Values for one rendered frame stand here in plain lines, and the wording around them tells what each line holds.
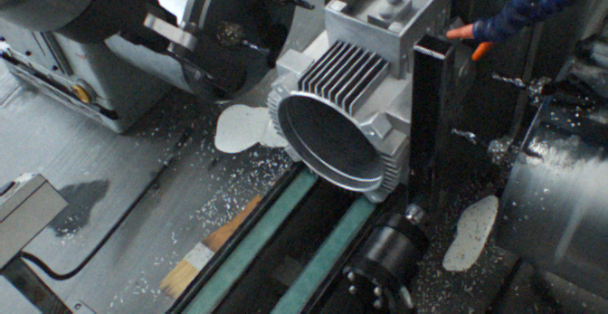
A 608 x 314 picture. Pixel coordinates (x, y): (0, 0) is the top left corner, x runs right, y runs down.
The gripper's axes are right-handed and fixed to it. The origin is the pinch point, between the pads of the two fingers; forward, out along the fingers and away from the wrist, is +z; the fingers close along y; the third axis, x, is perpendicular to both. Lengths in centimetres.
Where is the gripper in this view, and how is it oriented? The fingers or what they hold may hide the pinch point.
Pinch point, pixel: (216, 68)
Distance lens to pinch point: 60.1
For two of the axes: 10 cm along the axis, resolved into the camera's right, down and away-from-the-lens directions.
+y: -8.1, -4.0, 4.3
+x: -4.5, 8.9, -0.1
